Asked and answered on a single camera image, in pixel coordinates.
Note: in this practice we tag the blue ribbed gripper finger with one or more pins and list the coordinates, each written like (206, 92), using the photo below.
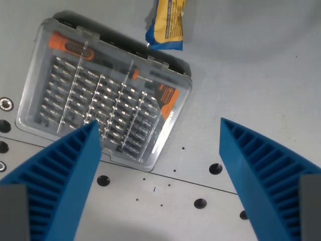
(62, 175)
(265, 175)

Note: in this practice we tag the blue and yellow snack bag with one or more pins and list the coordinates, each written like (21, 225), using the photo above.
(167, 25)

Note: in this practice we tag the silver socket head bolt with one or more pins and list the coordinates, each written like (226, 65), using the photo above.
(5, 104)
(1, 166)

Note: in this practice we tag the clear screwdriver bit set case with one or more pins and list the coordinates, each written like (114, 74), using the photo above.
(105, 98)

